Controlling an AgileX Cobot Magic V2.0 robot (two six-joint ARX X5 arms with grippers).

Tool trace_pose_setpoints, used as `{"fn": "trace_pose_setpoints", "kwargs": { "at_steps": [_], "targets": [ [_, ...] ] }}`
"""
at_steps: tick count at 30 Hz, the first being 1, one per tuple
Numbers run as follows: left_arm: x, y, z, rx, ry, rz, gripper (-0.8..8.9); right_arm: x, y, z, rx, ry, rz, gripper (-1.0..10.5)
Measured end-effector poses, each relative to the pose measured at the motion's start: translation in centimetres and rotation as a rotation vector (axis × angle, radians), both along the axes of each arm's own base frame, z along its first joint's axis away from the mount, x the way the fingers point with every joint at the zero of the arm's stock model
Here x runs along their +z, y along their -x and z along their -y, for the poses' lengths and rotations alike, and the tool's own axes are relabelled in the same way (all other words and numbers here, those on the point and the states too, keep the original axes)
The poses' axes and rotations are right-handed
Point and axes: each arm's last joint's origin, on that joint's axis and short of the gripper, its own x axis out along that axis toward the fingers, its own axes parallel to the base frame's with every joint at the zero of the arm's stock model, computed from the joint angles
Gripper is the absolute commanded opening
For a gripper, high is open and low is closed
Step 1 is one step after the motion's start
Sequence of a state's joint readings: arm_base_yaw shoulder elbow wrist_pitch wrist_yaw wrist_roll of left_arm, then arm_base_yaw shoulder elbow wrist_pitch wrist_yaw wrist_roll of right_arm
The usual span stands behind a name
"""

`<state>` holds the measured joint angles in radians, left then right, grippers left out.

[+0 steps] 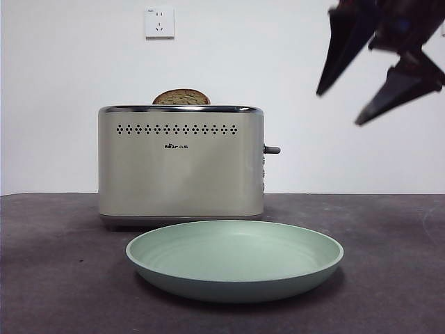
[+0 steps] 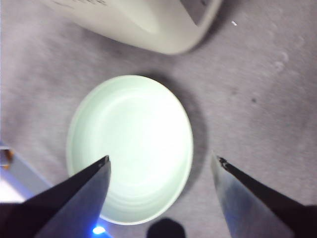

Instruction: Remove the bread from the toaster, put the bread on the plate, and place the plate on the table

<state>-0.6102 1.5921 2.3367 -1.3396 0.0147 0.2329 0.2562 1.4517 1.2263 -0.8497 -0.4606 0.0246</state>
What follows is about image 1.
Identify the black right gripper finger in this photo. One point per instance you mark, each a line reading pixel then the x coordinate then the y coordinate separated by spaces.
pixel 400 90
pixel 342 45

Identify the pale green round plate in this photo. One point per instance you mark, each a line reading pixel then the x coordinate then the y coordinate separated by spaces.
pixel 234 268

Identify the grey toaster lever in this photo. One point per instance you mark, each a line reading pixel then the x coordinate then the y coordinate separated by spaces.
pixel 273 149

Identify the small dark-crust bread slice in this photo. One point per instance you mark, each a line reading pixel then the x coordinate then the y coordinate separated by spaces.
pixel 181 97

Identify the cream metal toaster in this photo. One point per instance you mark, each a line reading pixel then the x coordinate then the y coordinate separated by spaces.
pixel 177 174

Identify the white wall socket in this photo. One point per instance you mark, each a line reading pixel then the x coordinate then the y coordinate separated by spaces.
pixel 160 23

